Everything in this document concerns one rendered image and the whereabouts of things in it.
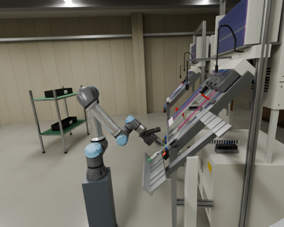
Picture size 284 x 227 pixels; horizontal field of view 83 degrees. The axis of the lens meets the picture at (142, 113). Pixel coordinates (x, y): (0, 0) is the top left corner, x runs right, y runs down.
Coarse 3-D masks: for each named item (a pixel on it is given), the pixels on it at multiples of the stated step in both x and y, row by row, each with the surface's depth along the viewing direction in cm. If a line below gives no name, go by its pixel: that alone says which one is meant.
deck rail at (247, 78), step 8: (248, 72) 96; (240, 80) 98; (248, 80) 97; (232, 88) 100; (240, 88) 99; (224, 96) 101; (232, 96) 101; (216, 104) 103; (224, 104) 103; (216, 112) 104; (200, 120) 107; (192, 128) 109; (200, 128) 108; (184, 136) 111; (192, 136) 111; (176, 144) 114; (184, 144) 113
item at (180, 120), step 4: (180, 116) 154; (176, 120) 156; (180, 120) 145; (184, 120) 136; (172, 124) 158; (176, 124) 147; (180, 124) 137; (184, 124) 128; (172, 128) 146; (176, 128) 138; (180, 128) 130; (172, 132) 140; (176, 132) 131; (184, 132) 116; (172, 136) 133; (180, 136) 117
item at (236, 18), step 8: (240, 8) 99; (224, 16) 125; (232, 16) 111; (240, 16) 100; (224, 24) 125; (232, 24) 111; (240, 24) 100; (224, 32) 125; (240, 32) 100; (224, 40) 126; (232, 40) 112; (240, 40) 100; (224, 48) 126; (232, 48) 112
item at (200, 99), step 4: (204, 84) 162; (208, 92) 134; (216, 92) 118; (224, 92) 106; (200, 96) 145; (212, 96) 120; (220, 96) 107; (196, 100) 147; (200, 100) 136; (208, 100) 121; (200, 104) 130; (204, 104) 122
